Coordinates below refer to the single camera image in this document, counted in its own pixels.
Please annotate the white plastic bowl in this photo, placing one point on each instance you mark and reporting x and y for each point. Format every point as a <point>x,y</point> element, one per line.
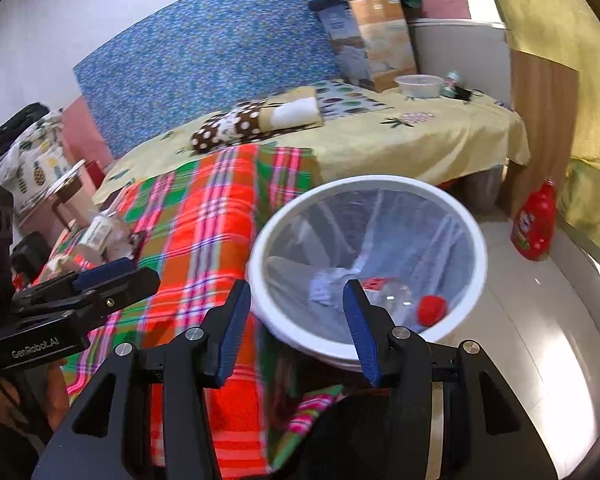
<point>419,86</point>

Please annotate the red detergent bottle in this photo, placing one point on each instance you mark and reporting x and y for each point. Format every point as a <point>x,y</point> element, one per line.
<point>534,224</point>

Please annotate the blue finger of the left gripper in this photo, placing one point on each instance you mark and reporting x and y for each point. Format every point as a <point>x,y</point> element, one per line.
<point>73,283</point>
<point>95,305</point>

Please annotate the black backpack on floor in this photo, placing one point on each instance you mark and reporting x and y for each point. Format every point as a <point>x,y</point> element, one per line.
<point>30,255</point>

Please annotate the brown polka dot pillow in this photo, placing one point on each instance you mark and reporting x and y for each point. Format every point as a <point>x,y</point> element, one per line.
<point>257,120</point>

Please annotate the clear bottle red cap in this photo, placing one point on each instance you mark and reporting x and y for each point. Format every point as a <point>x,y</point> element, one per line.
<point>417,304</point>

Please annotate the black bag on top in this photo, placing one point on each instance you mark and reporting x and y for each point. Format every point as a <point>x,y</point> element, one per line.
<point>19,123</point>

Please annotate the small green jar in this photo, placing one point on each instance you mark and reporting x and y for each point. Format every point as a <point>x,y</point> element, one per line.
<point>452,85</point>

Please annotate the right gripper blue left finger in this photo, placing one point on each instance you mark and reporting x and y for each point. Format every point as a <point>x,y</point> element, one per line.
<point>224,326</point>

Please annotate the bedding package box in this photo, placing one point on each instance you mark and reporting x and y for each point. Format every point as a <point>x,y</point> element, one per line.
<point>371,39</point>

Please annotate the white foam net sleeve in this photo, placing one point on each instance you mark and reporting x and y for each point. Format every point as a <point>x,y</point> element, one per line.
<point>326,287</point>

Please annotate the yellow pineapple bed sheet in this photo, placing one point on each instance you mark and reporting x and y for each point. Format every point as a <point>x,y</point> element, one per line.
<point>434,140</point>

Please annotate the person's left hand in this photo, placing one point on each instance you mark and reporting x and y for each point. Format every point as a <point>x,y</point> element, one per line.
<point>35,403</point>

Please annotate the white round trash bin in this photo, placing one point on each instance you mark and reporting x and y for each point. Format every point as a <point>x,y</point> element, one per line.
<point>335,353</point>

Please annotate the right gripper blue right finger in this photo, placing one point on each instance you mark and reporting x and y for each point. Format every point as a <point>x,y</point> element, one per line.
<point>379,355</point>

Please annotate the yellow green curtain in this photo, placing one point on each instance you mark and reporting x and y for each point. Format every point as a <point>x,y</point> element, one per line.
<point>567,33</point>

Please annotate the beige brown travel mug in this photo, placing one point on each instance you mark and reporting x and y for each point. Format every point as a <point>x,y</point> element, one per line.
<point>69,200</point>

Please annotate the translucent trash bag liner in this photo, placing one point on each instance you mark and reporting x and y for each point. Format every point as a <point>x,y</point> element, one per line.
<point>374,233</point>

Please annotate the pineapple print storage bag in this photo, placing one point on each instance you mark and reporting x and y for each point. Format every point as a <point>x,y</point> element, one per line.
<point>34,162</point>

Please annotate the wooden board panel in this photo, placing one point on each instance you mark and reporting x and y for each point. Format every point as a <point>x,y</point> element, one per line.
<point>545,96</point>

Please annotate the blue floral headboard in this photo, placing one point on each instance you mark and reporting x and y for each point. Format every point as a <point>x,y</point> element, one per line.
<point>197,56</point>

